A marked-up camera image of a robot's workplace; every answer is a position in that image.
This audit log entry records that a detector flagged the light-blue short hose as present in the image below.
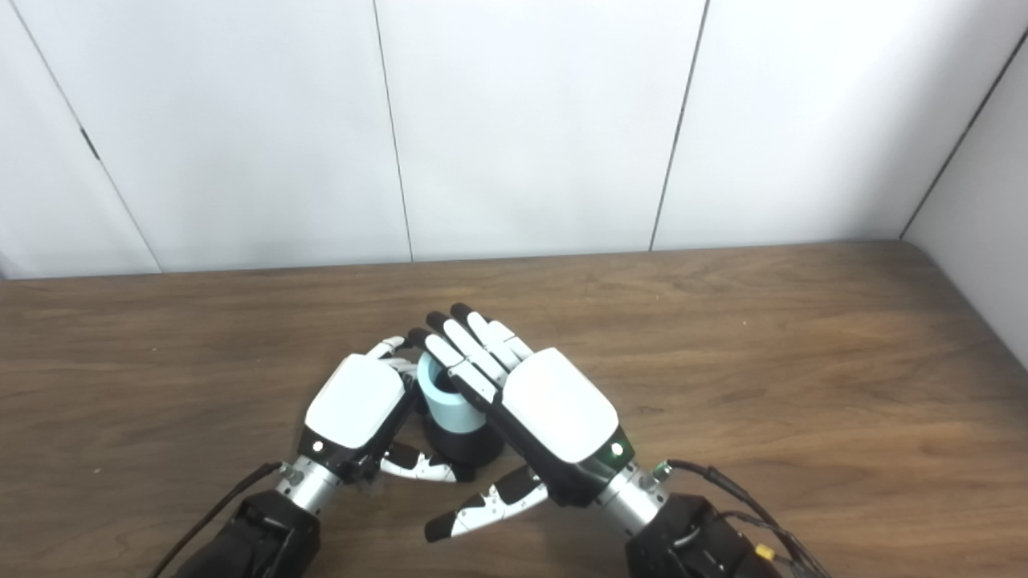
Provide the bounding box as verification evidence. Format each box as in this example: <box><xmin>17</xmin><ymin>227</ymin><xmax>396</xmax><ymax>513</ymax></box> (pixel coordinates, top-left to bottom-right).
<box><xmin>417</xmin><ymin>352</ymin><xmax>487</xmax><ymax>434</ymax></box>

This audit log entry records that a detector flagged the white and black left hand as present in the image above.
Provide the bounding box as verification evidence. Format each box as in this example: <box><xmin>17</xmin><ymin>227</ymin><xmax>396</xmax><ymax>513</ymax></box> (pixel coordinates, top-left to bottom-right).
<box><xmin>297</xmin><ymin>336</ymin><xmax>475</xmax><ymax>484</ymax></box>

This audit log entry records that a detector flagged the white and black right hand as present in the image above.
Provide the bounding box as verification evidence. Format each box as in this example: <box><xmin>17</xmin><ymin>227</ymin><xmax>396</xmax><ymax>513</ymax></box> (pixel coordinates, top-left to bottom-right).
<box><xmin>407</xmin><ymin>303</ymin><xmax>635</xmax><ymax>543</ymax></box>

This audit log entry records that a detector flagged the black flared nozzle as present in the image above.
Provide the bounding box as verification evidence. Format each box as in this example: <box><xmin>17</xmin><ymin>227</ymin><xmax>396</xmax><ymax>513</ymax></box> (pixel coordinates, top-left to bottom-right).
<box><xmin>423</xmin><ymin>397</ymin><xmax>505</xmax><ymax>466</ymax></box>

